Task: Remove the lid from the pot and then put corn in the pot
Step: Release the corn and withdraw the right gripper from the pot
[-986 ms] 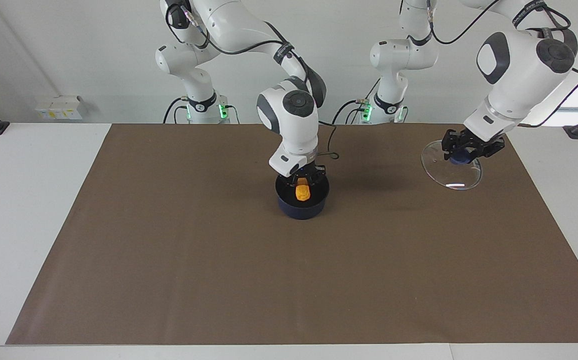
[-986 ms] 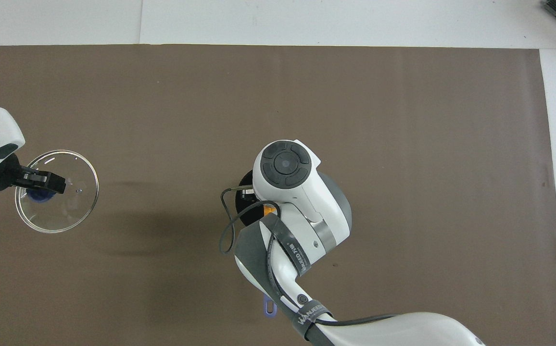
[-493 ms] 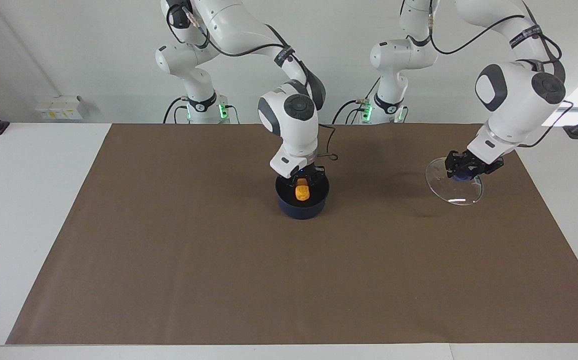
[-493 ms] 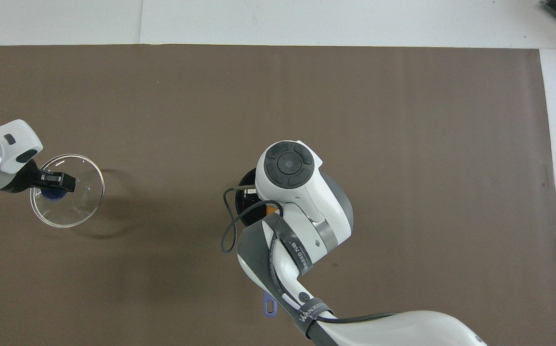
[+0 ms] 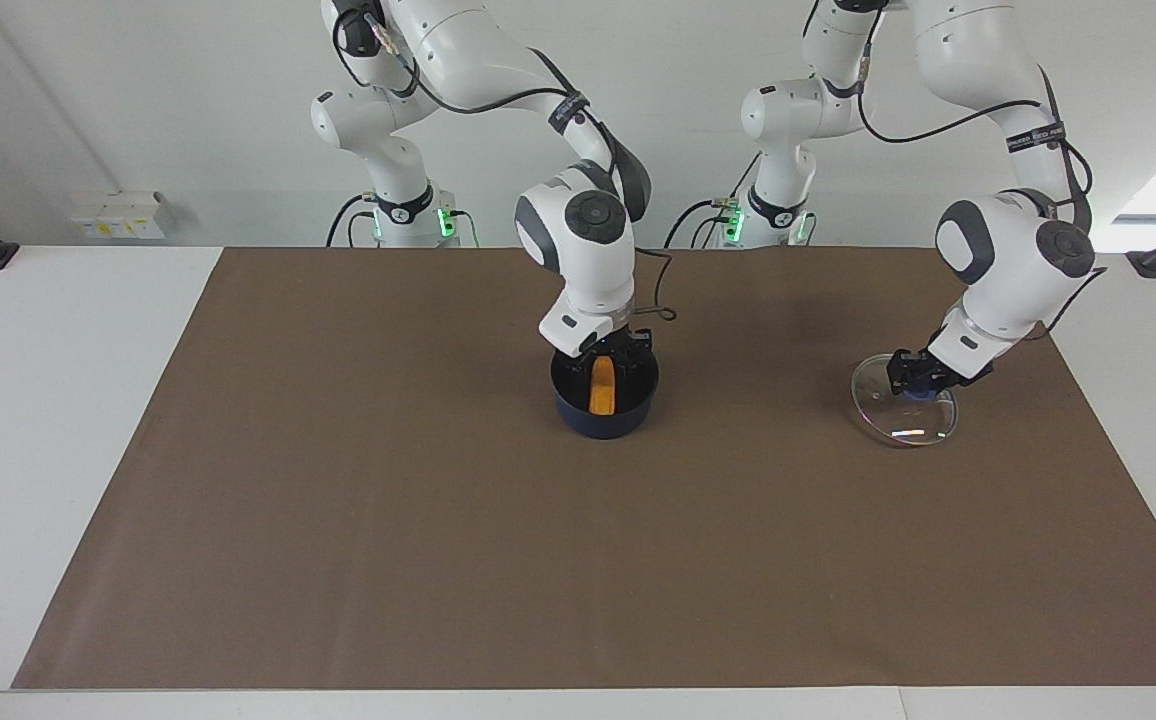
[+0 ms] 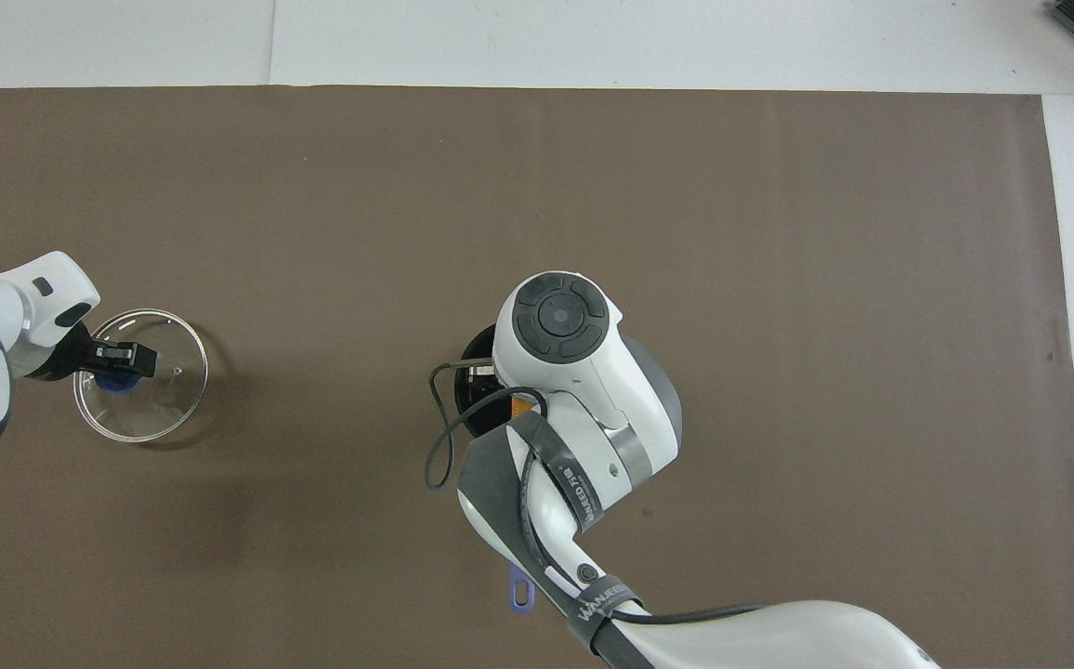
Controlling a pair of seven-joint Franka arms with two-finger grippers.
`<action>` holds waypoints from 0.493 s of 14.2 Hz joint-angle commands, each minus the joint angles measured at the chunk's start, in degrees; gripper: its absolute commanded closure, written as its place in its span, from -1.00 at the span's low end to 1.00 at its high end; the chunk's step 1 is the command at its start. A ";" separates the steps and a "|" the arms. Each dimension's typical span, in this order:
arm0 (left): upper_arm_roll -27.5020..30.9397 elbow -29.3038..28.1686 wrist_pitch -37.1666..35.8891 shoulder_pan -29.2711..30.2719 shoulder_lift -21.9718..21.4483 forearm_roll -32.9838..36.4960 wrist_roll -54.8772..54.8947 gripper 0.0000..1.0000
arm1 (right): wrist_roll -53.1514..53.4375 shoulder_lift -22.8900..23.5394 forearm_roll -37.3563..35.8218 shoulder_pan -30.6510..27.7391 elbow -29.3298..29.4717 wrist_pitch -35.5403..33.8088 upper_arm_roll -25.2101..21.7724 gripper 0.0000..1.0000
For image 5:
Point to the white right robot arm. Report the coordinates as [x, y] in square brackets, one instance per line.
[588, 260]

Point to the glass lid with lilac knob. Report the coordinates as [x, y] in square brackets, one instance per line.
[903, 425]

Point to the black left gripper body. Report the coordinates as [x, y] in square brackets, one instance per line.
[960, 373]

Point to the yellow corn cob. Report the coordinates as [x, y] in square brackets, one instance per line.
[602, 392]

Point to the brown table mat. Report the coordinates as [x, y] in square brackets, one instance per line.
[338, 500]

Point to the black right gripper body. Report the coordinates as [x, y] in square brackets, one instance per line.
[618, 346]

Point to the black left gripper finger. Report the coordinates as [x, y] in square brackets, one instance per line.
[934, 390]
[904, 370]

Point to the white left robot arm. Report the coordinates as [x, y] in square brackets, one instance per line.
[998, 260]

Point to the white wall socket box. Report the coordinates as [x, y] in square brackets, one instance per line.
[123, 215]

